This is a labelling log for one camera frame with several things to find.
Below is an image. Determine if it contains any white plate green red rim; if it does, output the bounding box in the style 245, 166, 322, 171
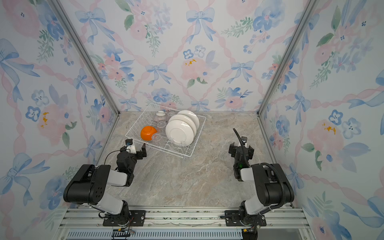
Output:
166, 120, 195, 147

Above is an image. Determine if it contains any white deep plate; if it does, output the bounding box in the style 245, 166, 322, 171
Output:
178, 110, 200, 129

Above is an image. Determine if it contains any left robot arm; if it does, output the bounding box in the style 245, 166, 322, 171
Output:
63, 139, 147, 228

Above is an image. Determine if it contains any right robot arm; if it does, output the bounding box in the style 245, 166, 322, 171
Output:
223, 143, 295, 227

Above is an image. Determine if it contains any orange bowl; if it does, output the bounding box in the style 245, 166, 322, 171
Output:
140, 126, 157, 141

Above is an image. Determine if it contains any clear glass cup near bowl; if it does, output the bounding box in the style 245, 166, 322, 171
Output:
152, 133, 162, 142

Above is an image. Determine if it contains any striped ceramic bowl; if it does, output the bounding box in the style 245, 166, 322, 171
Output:
154, 111, 168, 123

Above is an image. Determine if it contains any clear glass cup back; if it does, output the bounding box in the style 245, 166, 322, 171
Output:
167, 111, 177, 120

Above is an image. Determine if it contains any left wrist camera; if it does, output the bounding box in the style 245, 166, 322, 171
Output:
126, 145, 137, 155

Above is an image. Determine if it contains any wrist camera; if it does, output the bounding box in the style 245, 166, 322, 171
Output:
126, 145, 137, 155
241, 136, 248, 148

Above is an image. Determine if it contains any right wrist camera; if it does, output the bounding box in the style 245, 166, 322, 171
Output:
241, 136, 248, 148

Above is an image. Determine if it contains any black corrugated cable conduit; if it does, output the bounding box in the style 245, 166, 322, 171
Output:
233, 128, 287, 211

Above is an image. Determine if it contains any white wire dish rack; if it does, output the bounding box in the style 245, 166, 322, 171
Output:
126, 104, 207, 158

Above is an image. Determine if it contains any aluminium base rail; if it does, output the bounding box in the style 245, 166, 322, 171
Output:
54, 205, 315, 240

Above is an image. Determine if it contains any left corner aluminium post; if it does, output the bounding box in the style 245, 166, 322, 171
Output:
48, 1, 121, 116

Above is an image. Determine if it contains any corner aluminium post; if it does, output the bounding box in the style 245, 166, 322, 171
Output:
257, 0, 318, 119
48, 1, 121, 116

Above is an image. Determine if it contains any right corner aluminium post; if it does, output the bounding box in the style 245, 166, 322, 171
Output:
257, 0, 318, 119

